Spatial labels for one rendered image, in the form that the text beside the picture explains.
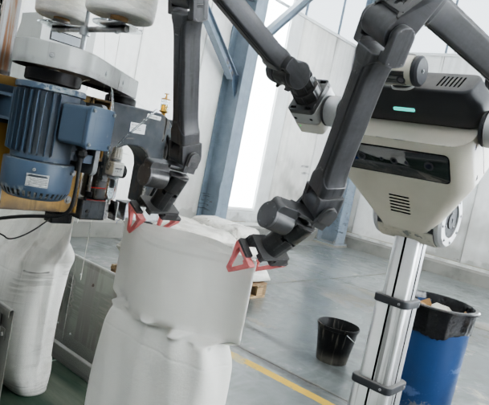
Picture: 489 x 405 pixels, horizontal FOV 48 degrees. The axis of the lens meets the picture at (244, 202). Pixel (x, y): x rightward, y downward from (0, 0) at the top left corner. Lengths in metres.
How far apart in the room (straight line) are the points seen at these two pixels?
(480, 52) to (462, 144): 0.32
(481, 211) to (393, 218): 7.76
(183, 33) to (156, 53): 5.54
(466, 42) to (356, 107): 0.23
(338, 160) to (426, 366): 2.40
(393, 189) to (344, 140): 0.52
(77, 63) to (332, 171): 0.57
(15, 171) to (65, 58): 0.26
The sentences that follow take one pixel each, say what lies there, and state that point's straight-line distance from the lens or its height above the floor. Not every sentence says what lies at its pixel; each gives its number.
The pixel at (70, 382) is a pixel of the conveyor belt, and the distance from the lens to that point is 2.07.
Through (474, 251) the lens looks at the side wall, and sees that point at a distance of 9.36.
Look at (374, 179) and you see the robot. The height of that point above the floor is 1.27.
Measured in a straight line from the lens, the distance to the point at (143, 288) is 1.36.
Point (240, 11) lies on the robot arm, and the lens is 1.38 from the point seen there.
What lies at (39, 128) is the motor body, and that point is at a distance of 1.24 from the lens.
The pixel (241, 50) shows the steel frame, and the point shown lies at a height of 2.66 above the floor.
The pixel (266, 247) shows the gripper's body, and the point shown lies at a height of 1.08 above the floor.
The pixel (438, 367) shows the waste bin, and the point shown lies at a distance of 3.37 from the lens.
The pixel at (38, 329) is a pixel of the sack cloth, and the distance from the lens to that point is 1.91.
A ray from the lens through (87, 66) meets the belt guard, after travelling 1.24.
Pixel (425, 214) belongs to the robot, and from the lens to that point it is 1.54.
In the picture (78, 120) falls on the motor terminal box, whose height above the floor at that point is 1.27.
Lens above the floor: 1.26
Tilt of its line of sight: 5 degrees down
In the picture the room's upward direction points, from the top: 11 degrees clockwise
